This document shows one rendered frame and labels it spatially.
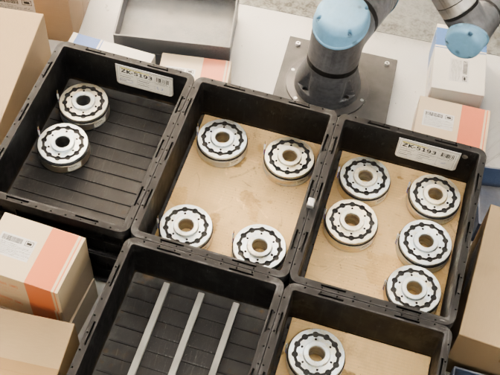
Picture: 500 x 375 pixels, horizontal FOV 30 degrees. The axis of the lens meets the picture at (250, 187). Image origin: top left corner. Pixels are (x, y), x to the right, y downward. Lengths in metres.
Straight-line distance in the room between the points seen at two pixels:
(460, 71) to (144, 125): 0.74
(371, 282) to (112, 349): 0.50
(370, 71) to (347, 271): 0.60
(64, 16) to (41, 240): 0.70
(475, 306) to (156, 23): 1.01
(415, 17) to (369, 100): 1.29
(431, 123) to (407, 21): 1.33
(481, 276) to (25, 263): 0.84
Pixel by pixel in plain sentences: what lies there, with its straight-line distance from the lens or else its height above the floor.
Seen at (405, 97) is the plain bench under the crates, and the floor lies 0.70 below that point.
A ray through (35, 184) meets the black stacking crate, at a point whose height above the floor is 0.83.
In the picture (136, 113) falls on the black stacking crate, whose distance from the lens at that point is 1.99.
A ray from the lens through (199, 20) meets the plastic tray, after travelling 2.27.
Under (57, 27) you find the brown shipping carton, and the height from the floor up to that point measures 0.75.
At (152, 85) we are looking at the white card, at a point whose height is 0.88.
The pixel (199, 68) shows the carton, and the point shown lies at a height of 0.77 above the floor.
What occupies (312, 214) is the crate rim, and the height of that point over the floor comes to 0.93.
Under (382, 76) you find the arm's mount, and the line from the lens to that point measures 2.21.
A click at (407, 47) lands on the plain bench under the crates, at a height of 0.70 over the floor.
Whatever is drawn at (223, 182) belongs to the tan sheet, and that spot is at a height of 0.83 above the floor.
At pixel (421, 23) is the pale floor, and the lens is 3.40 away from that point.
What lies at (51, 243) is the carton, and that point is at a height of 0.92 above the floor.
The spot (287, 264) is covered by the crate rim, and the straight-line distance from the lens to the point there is 1.67.
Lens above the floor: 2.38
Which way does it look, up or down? 56 degrees down
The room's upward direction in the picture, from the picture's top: 5 degrees clockwise
